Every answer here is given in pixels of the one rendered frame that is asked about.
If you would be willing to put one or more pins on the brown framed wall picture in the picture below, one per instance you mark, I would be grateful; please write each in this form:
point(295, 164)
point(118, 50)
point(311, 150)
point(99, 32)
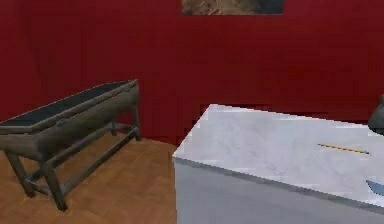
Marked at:
point(232, 6)

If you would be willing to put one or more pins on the dark grey round object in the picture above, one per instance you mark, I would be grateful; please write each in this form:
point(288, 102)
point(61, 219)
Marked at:
point(378, 118)

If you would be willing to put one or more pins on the blue flat object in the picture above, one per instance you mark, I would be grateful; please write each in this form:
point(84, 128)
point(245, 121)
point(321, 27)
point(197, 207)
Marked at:
point(377, 187)

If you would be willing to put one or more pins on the yellow pencil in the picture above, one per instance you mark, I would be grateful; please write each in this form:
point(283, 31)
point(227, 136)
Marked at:
point(343, 148)

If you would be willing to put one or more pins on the dark brown wooden side table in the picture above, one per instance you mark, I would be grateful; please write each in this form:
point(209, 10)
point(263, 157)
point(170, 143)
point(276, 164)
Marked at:
point(66, 123)

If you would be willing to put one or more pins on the white grey counter block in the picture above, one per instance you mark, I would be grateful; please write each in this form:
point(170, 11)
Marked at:
point(266, 166)

